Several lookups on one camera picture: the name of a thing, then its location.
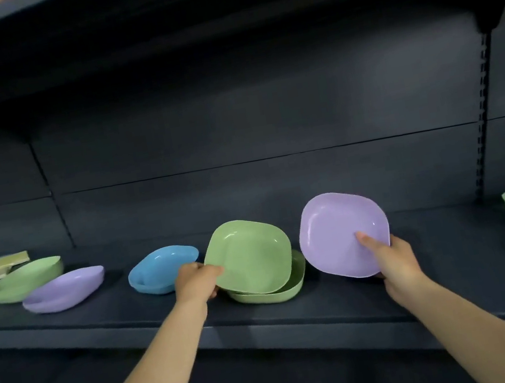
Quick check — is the purple square plastic plate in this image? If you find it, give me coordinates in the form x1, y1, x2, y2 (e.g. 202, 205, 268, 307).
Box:
292, 184, 398, 288
18, 264, 111, 318

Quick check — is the person's right hand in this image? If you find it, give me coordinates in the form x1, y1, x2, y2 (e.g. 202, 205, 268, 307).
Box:
355, 221, 432, 316

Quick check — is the blue square plastic plate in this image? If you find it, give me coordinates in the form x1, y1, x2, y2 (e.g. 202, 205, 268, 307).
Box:
123, 241, 206, 300

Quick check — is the dark grey metal shelf unit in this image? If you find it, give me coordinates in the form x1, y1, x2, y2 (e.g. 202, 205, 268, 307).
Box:
0, 0, 505, 383

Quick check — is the person's right forearm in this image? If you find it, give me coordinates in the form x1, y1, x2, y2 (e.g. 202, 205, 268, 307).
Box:
399, 263, 505, 383

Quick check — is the person's left hand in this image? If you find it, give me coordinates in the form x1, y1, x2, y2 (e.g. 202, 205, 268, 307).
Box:
170, 257, 229, 309

